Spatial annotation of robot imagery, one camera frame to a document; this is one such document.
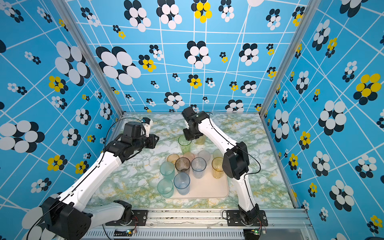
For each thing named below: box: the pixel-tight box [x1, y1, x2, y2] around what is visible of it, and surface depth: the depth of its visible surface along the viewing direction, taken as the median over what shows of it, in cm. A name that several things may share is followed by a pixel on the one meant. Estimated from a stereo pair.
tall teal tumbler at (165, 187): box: [157, 178, 174, 199], surface depth 82 cm
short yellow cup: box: [167, 153, 180, 166], surface depth 90 cm
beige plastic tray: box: [166, 154, 230, 199], surface depth 84 cm
